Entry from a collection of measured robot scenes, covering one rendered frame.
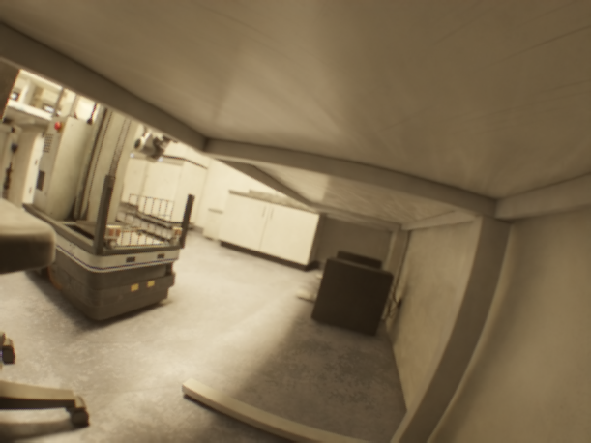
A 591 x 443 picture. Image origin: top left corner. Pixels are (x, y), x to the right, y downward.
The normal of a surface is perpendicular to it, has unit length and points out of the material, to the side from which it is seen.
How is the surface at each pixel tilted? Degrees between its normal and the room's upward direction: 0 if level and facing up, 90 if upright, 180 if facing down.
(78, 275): 90
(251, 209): 90
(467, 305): 90
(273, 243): 90
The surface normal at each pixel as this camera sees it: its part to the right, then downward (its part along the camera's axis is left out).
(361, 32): -0.24, 0.97
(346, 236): -0.24, -0.05
